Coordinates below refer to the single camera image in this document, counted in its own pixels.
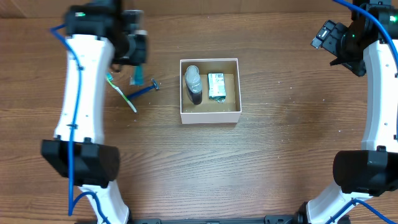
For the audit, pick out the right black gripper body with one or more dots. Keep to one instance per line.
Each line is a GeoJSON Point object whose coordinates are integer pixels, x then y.
{"type": "Point", "coordinates": [345, 46]}

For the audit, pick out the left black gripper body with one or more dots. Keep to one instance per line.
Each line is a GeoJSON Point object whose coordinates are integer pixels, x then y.
{"type": "Point", "coordinates": [130, 48]}

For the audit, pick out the teal toothpaste tube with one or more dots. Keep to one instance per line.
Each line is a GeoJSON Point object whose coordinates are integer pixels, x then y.
{"type": "Point", "coordinates": [137, 77]}

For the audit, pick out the dark soap pump bottle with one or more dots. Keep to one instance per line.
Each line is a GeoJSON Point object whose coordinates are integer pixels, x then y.
{"type": "Point", "coordinates": [193, 84]}

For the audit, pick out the green soap bar package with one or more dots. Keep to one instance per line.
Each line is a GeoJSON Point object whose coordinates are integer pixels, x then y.
{"type": "Point", "coordinates": [217, 89]}

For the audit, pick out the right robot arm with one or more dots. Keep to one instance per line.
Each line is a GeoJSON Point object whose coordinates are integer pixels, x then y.
{"type": "Point", "coordinates": [368, 47]}

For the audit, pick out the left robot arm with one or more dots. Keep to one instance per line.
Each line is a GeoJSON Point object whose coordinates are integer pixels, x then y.
{"type": "Point", "coordinates": [99, 36]}

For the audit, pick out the green white toothbrush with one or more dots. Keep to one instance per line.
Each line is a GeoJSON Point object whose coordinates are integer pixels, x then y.
{"type": "Point", "coordinates": [109, 79]}

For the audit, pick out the blue disposable razor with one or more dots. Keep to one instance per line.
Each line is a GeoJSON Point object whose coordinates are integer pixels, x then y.
{"type": "Point", "coordinates": [155, 86]}

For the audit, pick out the pink cardboard box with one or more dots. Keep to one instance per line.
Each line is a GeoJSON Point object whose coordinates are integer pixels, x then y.
{"type": "Point", "coordinates": [211, 111]}

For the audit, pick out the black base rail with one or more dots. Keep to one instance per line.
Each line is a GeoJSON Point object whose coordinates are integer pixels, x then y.
{"type": "Point", "coordinates": [268, 219]}

